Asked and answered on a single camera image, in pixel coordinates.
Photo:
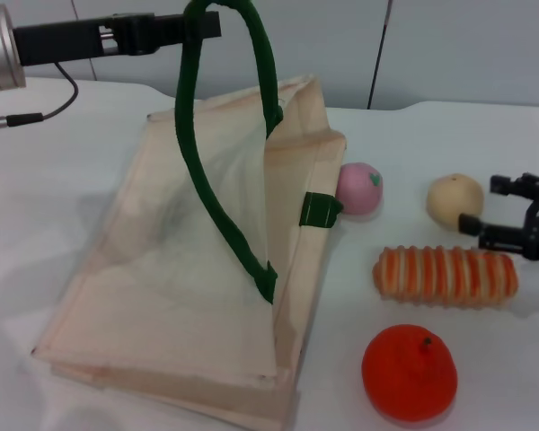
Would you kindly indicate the pink peach bun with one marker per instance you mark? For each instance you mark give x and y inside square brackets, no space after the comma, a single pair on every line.
[359,190]

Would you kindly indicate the orange tangerine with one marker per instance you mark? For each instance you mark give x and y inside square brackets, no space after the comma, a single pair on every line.
[409,377]

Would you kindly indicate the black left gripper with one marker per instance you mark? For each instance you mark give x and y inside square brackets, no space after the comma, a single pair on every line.
[58,42]

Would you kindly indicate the orange striped long bread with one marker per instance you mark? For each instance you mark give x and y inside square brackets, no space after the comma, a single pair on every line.
[440,278]

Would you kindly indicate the round beige bun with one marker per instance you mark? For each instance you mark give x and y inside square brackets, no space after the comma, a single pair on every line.
[453,195]

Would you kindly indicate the dark thin background pole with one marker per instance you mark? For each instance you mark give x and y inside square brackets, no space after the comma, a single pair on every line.
[379,58]

